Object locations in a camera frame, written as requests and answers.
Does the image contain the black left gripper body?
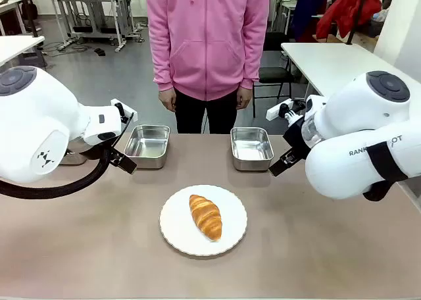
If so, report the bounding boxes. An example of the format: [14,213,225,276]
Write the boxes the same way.
[67,134,116,164]

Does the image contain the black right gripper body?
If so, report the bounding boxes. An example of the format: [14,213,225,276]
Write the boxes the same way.
[282,115,312,159]

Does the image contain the person's right forearm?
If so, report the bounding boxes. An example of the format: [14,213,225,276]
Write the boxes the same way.
[151,33,177,93]

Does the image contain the person's left forearm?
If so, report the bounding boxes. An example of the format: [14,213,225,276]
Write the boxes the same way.
[239,33,264,90]

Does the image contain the steel rectangular container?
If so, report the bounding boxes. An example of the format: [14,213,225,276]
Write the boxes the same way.
[61,150,88,166]
[124,124,171,170]
[230,126,275,172]

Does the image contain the person's left hand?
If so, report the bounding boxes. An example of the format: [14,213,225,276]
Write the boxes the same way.
[235,86,253,111]

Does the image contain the person's right hand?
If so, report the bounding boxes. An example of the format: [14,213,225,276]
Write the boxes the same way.
[158,88,178,113]

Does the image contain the black chair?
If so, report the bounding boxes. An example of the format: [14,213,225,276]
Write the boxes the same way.
[252,32,295,118]

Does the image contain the black trousers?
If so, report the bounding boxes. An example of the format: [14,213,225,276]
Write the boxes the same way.
[174,87,238,135]

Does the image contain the white scalloped plate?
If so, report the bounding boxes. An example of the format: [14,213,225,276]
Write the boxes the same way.
[159,184,248,257]

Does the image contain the large white side table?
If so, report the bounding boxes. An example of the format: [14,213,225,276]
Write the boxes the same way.
[281,42,401,100]

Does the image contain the golden croissant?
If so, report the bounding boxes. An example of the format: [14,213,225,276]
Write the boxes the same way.
[189,194,223,242]

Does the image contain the blue garment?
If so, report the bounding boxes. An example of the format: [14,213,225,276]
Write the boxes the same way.
[291,0,333,43]

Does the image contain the person in pink hoodie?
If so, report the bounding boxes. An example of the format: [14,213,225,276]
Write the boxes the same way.
[146,0,272,101]

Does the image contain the small white table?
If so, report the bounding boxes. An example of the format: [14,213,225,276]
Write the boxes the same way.
[0,35,45,67]

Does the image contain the white background desk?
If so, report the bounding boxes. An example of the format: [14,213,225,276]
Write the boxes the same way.
[269,0,299,33]

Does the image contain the dark storage basket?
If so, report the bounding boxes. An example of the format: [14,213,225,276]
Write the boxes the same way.
[368,10,387,38]

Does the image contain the black stand pole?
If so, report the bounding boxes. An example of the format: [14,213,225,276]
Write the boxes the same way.
[347,0,369,46]
[19,0,40,38]

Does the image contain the red jacket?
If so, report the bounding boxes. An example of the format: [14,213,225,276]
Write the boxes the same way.
[315,0,382,41]

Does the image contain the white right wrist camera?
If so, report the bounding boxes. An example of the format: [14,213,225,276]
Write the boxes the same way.
[266,98,307,120]

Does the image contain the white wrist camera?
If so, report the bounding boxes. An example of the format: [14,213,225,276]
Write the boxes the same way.
[111,98,137,122]
[266,98,307,120]

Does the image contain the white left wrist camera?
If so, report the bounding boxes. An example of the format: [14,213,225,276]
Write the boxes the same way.
[111,98,137,122]

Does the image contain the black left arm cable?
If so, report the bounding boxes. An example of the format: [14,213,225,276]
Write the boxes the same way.
[0,145,112,201]

